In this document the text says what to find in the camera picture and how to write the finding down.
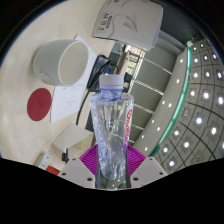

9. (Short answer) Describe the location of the group of ceiling lights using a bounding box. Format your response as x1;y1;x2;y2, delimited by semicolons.
143;36;224;171

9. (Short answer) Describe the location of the white paper sheet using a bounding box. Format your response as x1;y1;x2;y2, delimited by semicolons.
49;34;98;124

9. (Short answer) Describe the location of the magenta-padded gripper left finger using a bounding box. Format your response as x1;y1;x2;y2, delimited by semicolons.
59;143;100;190

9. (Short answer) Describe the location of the black desk device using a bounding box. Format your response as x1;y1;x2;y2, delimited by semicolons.
87;54;113;89

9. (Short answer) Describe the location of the white printed paper carton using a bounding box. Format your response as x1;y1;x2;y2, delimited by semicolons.
91;0;164;52

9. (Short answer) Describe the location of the clear plastic water bottle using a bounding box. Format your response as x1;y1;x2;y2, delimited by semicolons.
89;74;135;181

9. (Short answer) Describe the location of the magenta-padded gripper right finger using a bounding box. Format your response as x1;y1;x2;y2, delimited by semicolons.
123;143;169;190

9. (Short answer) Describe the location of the white ceramic mug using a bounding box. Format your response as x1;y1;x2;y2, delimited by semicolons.
32;39;90;88

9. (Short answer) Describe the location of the flat round red coaster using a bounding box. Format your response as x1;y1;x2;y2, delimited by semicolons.
26;87;53;122

